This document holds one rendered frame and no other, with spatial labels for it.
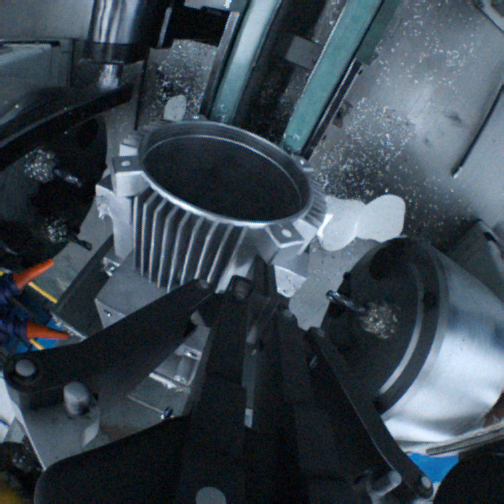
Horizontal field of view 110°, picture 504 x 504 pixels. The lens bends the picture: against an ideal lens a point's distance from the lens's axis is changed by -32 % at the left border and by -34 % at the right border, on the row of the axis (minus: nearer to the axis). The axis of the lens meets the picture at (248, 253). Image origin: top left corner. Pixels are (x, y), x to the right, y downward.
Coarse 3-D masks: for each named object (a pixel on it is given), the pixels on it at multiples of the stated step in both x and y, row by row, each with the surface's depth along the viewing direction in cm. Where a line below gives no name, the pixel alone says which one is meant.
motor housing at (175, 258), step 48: (144, 144) 20; (192, 144) 27; (240, 144) 28; (144, 192) 16; (192, 192) 32; (240, 192) 32; (288, 192) 27; (144, 240) 18; (192, 240) 16; (240, 240) 16
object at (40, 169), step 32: (0, 96) 15; (32, 96) 16; (96, 128) 28; (32, 160) 20; (64, 160) 26; (96, 160) 33; (0, 192) 18; (32, 192) 22; (64, 192) 29; (0, 224) 19; (32, 224) 25; (64, 224) 28; (0, 256) 21; (32, 256) 27
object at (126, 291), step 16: (128, 256) 21; (128, 272) 20; (112, 288) 19; (128, 288) 19; (144, 288) 20; (160, 288) 21; (96, 304) 18; (112, 304) 18; (128, 304) 19; (144, 304) 19; (112, 320) 23; (192, 336) 19; (176, 352) 28; (192, 352) 19; (160, 368) 27; (176, 368) 27; (192, 368) 27
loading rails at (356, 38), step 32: (256, 0) 18; (288, 0) 19; (352, 0) 16; (384, 0) 15; (224, 32) 20; (256, 32) 20; (288, 32) 25; (352, 32) 18; (384, 32) 16; (224, 64) 24; (256, 64) 24; (320, 64) 21; (352, 64) 20; (224, 96) 26; (256, 96) 34; (320, 96) 24; (288, 128) 27; (320, 128) 25
